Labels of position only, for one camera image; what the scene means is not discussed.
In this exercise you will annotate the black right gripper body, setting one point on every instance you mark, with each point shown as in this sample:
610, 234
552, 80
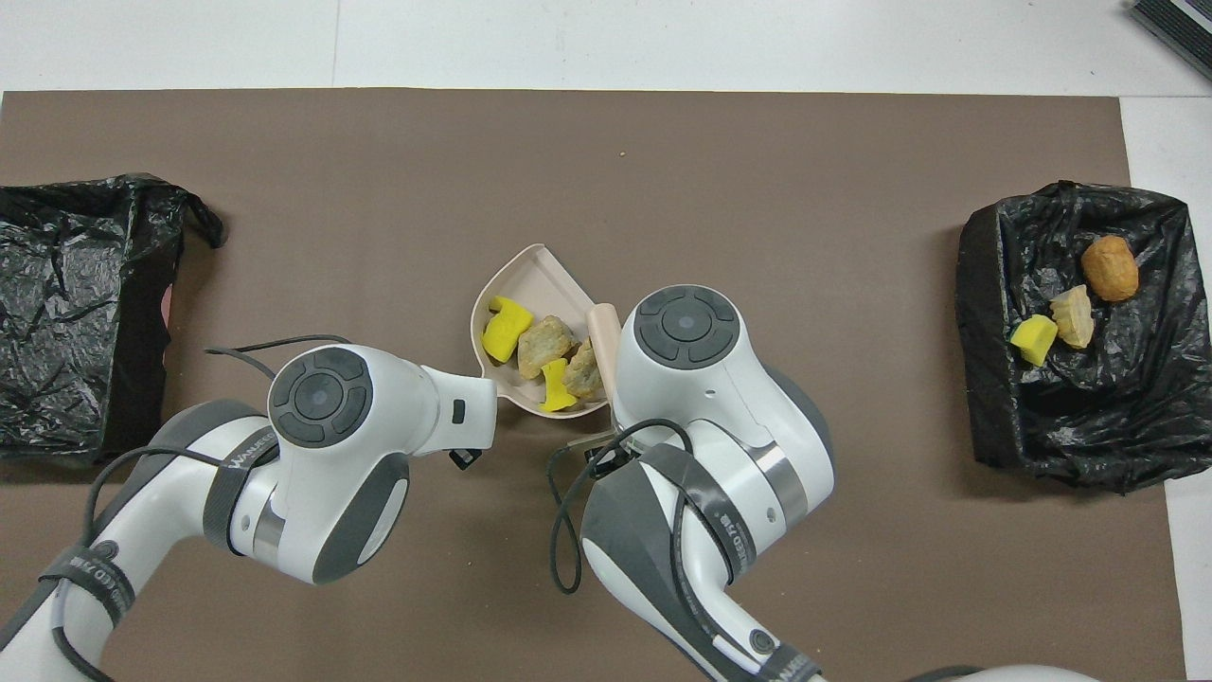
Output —
606, 459

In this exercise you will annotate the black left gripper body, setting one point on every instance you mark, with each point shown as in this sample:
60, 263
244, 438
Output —
465, 457

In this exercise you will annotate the small curved yellow sponge piece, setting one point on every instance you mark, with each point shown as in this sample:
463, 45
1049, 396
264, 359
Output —
556, 388

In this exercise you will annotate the beige hand brush black bristles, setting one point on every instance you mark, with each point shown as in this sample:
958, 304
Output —
602, 332

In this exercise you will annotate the notched yellow sponge piece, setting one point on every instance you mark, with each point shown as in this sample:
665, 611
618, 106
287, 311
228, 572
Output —
505, 329

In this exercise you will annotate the beige plastic dustpan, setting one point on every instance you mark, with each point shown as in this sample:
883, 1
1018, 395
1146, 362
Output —
540, 279

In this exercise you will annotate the yellow and green sponge piece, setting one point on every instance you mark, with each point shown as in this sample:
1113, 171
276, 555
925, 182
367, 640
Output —
1034, 341

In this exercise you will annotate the small beige sponge chunk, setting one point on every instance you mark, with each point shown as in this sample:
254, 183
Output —
1075, 317

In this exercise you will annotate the orange sponge block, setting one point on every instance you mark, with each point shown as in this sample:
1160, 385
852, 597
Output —
1111, 268

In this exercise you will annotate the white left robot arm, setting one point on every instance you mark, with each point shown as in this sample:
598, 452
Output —
322, 474

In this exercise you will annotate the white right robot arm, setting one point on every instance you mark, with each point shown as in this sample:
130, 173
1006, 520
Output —
720, 455

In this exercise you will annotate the bin lined with black bag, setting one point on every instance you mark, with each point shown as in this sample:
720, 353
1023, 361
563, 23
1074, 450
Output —
66, 313
1089, 417

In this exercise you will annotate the brown table mat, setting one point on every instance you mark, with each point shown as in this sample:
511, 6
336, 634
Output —
606, 170

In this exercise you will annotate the dark ribbed object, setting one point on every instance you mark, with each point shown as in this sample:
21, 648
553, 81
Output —
1179, 28

